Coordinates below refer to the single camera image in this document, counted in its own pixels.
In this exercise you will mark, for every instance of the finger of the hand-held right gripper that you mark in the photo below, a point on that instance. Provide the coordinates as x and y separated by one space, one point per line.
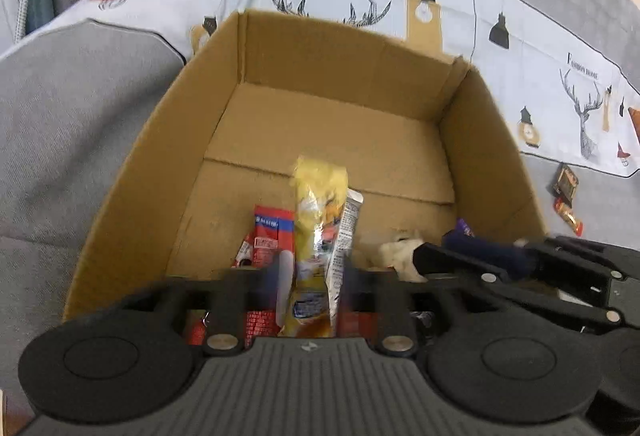
490 253
450 261

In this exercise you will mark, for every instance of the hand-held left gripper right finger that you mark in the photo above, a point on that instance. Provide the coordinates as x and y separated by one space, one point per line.
350 288

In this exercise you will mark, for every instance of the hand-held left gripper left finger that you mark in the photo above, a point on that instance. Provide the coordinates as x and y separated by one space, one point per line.
272 288

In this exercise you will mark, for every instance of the purple snack packet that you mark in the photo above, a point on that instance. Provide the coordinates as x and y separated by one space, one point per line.
464 227

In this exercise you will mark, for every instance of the red snack packet with figure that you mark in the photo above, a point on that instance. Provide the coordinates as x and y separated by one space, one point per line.
243 255

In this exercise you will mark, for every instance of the cream white snack packet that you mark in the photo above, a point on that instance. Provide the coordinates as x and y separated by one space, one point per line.
400 253

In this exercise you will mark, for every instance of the long red snack packet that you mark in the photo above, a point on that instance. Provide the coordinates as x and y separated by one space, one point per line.
272 231

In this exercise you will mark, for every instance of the yellow snack packet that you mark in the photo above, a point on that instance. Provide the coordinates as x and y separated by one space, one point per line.
315 196

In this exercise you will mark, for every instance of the cardboard box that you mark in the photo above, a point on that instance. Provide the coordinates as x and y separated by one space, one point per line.
325 115

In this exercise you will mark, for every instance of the small orange snack bar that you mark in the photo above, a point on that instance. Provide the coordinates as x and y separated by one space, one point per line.
570 217

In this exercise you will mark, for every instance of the brown chocolate packet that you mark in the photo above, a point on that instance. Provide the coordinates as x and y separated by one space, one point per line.
566 183

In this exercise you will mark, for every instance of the printed grey bed sheet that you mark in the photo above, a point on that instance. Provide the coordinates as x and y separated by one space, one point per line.
75 125

